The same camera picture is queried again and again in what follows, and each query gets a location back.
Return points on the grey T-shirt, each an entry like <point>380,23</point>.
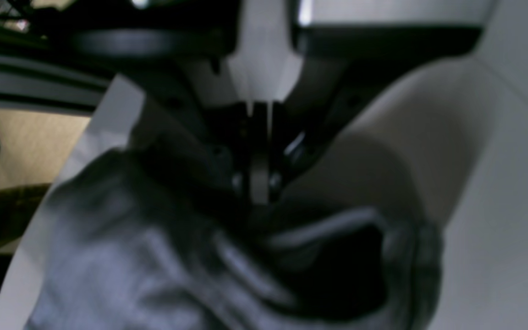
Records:
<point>142,242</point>

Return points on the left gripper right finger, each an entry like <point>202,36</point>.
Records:
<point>345,69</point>

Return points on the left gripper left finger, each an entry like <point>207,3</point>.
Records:
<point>171,101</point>

